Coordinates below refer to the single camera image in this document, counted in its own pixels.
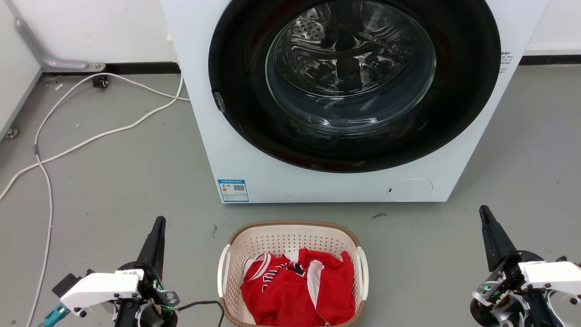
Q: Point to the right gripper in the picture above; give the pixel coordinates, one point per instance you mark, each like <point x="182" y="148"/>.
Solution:
<point x="508" y="295"/>

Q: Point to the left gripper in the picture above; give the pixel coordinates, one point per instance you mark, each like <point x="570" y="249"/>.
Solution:
<point x="156" y="297"/>

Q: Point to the cream plastic laundry basket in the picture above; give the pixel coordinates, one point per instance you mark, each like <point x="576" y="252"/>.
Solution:
<point x="281" y="238"/>

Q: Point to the blue energy label sticker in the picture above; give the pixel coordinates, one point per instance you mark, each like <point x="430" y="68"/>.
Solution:
<point x="233" y="190"/>

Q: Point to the round white filter cover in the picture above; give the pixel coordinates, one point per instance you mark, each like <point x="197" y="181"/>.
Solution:
<point x="411" y="190"/>

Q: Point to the red basketball jersey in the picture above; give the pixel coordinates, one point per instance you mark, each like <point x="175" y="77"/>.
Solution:
<point x="290" y="295"/>

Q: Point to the grey washer door latch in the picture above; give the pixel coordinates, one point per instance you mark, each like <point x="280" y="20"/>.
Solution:
<point x="219" y="102"/>

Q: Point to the black round washer door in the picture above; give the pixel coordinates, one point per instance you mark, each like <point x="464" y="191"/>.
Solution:
<point x="463" y="91"/>

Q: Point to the black caster wheel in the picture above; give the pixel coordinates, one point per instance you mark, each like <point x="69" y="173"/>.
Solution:
<point x="100" y="82"/>

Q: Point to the white front-load washing machine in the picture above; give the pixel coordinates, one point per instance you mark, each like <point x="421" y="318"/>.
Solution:
<point x="317" y="186"/>

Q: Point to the round metal floor foot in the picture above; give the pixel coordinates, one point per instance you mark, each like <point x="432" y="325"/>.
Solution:
<point x="11" y="133"/>

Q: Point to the small printed text label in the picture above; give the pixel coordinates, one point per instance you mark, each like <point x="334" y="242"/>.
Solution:
<point x="505" y="62"/>

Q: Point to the white cabinet panel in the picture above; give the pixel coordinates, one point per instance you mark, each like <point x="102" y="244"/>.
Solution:
<point x="13" y="68"/>

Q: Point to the steel washer drum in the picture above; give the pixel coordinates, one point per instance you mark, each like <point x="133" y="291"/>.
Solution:
<point x="345" y="59"/>

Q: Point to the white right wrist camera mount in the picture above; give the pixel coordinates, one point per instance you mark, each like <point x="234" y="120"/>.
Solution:
<point x="553" y="274"/>

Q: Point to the grey metal pipe bracket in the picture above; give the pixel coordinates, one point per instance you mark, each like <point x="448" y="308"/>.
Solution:
<point x="50" y="61"/>

